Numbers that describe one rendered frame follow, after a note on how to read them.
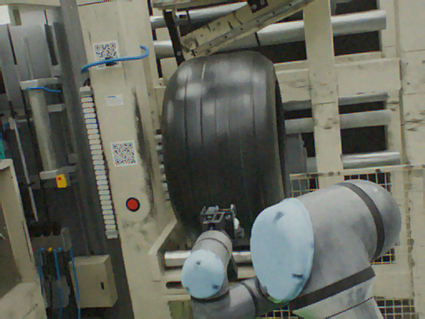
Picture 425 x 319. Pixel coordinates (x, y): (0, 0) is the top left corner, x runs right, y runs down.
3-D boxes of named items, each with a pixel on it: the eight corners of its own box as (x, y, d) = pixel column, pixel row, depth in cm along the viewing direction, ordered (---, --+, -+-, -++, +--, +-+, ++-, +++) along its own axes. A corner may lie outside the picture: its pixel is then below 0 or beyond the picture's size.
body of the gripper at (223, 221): (236, 203, 119) (229, 222, 108) (241, 239, 121) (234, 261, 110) (203, 205, 121) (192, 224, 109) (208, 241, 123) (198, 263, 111)
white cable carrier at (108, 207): (107, 238, 169) (78, 87, 158) (112, 233, 174) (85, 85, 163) (120, 238, 168) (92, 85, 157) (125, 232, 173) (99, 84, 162)
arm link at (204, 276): (182, 305, 97) (175, 261, 95) (194, 277, 107) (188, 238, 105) (225, 303, 95) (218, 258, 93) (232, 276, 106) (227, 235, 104)
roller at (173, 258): (163, 248, 162) (166, 262, 163) (159, 255, 157) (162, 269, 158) (279, 242, 155) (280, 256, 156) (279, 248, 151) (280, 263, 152)
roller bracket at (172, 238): (152, 283, 156) (147, 252, 154) (183, 233, 194) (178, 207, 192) (163, 282, 155) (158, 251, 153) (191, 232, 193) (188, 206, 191)
